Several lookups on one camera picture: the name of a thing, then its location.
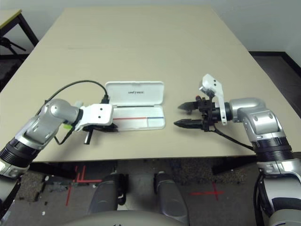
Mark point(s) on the green highlighter with clear cap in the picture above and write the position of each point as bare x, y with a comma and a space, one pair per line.
67, 127

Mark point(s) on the grey robot left leg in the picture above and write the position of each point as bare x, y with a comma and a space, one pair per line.
105, 195

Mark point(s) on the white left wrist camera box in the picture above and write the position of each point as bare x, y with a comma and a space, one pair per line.
98, 113

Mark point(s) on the white plastic pencil case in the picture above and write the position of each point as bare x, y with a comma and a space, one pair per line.
134, 94

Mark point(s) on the grey robot torso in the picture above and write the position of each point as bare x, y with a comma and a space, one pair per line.
122, 220

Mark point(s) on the small black patterned eraser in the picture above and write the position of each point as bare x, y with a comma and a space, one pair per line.
189, 111

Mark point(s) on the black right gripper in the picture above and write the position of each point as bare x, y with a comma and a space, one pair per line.
208, 110

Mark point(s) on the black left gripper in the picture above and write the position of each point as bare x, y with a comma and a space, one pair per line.
87, 139

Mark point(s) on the black tripod stand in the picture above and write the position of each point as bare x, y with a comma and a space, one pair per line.
9, 43

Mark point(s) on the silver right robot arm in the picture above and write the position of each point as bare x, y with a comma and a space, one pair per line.
258, 117

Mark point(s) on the beige side table black legs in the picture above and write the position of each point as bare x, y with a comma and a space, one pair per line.
7, 18

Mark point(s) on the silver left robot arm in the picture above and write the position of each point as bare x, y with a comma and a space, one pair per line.
54, 110

